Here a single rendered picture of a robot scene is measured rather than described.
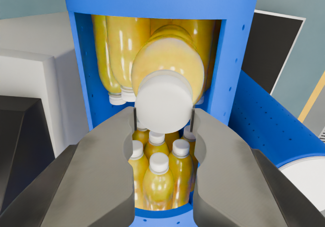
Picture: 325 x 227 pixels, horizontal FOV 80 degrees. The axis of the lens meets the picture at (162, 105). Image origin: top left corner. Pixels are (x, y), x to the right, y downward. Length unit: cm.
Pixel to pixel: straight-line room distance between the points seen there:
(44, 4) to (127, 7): 144
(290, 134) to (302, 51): 110
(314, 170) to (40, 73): 74
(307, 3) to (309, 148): 118
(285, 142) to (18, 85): 72
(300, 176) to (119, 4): 68
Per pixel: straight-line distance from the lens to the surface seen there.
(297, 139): 77
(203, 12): 23
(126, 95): 36
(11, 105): 39
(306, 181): 78
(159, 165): 40
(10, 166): 36
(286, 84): 185
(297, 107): 202
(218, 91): 28
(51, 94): 40
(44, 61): 37
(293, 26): 154
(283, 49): 155
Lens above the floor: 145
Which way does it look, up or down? 62 degrees down
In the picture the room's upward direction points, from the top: 180 degrees counter-clockwise
